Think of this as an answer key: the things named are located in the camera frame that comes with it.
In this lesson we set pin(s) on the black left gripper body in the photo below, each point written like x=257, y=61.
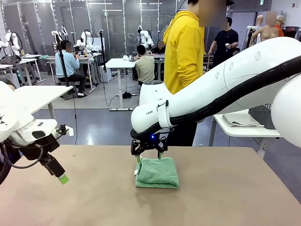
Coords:
x=47, y=144

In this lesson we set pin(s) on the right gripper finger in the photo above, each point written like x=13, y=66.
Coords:
x=163, y=144
x=136, y=148

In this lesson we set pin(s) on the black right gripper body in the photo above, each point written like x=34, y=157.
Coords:
x=150, y=142

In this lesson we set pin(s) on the green terry towel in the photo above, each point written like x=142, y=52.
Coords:
x=157, y=171

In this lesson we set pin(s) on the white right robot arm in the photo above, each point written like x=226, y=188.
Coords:
x=200, y=89

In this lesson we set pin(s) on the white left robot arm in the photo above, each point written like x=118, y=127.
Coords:
x=14, y=113

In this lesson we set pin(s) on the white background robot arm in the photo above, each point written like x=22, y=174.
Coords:
x=84, y=38
x=145, y=35
x=15, y=44

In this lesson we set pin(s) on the dark grey plastic basket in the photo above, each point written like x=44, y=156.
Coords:
x=261, y=115

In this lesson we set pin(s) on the white desk with curved edge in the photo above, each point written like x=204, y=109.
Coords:
x=35, y=94

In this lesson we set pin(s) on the black sneakers pair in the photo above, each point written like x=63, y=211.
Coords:
x=127, y=95

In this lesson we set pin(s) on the seated person in beige shirt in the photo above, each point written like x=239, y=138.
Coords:
x=144, y=68

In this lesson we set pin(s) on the white side desk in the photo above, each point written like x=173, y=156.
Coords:
x=237, y=131

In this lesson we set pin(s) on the beige folded towel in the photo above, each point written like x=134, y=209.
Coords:
x=242, y=121

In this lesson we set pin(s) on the seated person in light-blue shirt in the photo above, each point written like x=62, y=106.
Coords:
x=65, y=63

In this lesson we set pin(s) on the white workbench desk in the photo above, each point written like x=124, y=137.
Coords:
x=81, y=58
x=28, y=61

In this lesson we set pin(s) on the white standing desk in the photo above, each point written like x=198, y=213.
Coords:
x=117, y=63

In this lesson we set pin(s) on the black tripod pole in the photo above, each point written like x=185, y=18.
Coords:
x=61, y=58
x=103, y=51

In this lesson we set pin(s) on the dark cloth pile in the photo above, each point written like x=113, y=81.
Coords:
x=9, y=60

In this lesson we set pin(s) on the person in yellow hoodie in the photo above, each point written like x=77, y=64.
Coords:
x=183, y=47

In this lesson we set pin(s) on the man in black T-shirt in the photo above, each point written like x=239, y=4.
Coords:
x=225, y=40

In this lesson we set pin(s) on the bare beige mannequin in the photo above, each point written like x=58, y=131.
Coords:
x=268, y=33

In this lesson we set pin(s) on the clothes rack with garments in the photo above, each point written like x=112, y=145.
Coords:
x=291, y=33

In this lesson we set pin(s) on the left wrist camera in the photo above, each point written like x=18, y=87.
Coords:
x=62, y=129

